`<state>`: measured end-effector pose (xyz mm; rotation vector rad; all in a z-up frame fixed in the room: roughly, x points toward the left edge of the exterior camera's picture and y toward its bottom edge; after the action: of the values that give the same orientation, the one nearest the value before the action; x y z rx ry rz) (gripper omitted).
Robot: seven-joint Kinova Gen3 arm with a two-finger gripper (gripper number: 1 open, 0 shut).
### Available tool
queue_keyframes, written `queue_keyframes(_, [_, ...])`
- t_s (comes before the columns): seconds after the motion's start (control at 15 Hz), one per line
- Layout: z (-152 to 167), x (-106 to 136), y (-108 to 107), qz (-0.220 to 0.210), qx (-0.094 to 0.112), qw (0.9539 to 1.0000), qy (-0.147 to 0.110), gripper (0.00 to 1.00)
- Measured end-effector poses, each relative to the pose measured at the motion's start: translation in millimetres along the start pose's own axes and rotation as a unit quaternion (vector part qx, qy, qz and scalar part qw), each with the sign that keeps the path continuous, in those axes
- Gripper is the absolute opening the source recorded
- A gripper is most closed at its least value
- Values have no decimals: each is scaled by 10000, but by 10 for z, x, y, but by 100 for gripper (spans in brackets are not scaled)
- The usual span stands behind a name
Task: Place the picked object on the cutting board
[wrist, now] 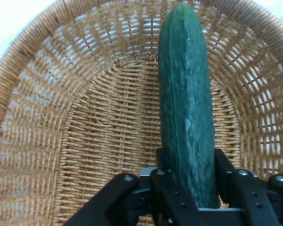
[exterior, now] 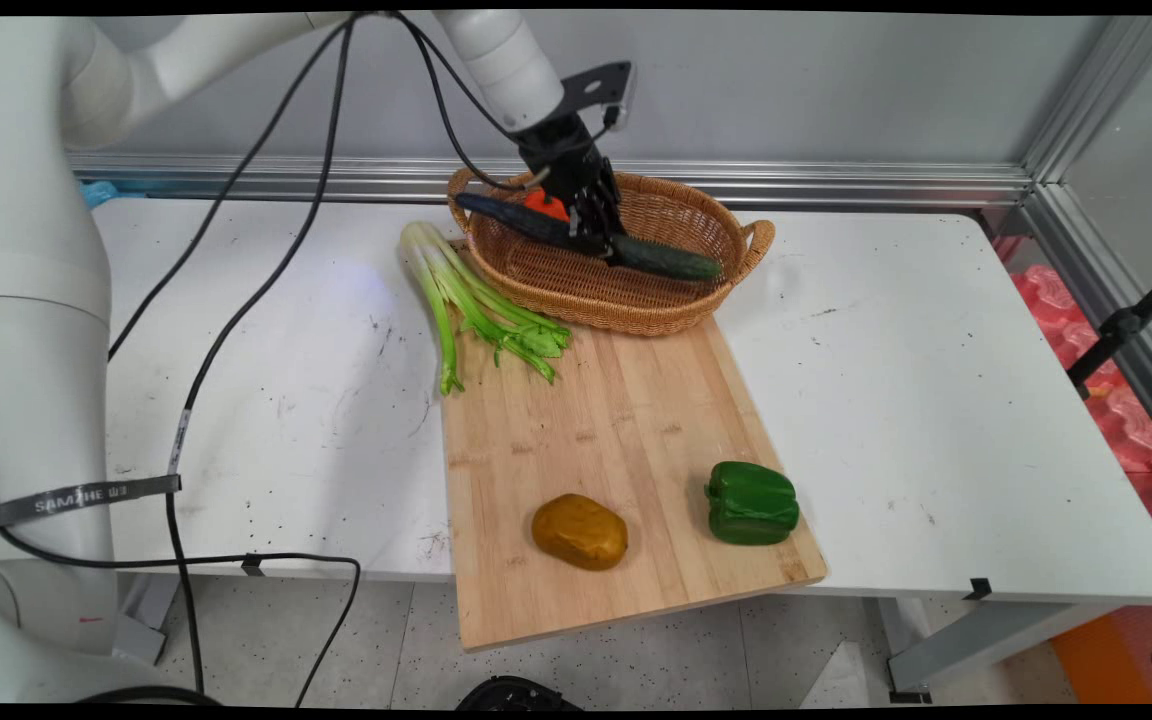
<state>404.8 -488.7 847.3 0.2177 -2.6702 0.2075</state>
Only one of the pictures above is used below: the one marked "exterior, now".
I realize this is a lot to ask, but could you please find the grey printed velcro strap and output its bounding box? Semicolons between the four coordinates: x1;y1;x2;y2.
0;474;183;531

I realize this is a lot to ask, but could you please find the woven wicker basket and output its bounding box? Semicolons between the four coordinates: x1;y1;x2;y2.
447;166;776;338

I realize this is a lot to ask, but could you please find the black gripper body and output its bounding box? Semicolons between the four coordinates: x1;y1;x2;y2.
516;112;619;203

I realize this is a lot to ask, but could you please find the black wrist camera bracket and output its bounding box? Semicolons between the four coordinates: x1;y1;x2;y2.
560;61;636;133

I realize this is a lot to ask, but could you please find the brown potato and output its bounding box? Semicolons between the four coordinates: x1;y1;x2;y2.
531;492;630;572

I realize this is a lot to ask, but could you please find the small orange pumpkin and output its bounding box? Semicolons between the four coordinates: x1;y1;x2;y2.
522;189;571;223

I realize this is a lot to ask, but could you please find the black round floor object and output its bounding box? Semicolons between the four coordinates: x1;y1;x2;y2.
456;676;583;711

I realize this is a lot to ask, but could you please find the black floor cable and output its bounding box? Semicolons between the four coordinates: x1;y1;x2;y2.
0;522;364;707

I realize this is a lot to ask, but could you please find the pink foam mat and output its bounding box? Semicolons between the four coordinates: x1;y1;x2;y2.
994;235;1152;563

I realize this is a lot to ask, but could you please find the green bell pepper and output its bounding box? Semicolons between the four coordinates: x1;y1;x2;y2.
704;461;801;546

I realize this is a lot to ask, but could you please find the dark green cucumber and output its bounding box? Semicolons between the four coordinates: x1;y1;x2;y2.
454;192;724;282

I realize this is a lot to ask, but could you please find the orange floor item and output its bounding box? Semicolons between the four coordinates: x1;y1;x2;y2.
1050;610;1152;706

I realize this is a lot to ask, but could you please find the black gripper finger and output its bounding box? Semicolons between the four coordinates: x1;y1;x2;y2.
596;172;629;241
566;188;611;257

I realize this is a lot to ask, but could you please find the black tripod stand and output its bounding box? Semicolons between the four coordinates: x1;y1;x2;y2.
1066;257;1152;401

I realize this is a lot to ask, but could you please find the green celery bunch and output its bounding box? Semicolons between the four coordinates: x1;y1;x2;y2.
399;221;573;396

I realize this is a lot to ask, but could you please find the aluminium frame post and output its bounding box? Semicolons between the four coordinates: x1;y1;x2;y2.
1021;15;1152;463

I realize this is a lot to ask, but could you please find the grey table leg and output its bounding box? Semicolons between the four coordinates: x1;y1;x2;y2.
884;598;1129;704
114;572;183;669

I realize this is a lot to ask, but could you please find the aluminium frame rail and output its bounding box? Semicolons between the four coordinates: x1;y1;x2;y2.
66;152;1037;210

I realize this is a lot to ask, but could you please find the blue foam mat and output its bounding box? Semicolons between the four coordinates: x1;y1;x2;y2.
82;179;149;210

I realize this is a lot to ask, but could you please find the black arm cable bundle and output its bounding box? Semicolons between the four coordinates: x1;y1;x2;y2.
108;11;549;696

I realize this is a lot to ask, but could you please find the wooden cutting board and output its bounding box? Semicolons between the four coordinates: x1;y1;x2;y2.
441;316;829;653

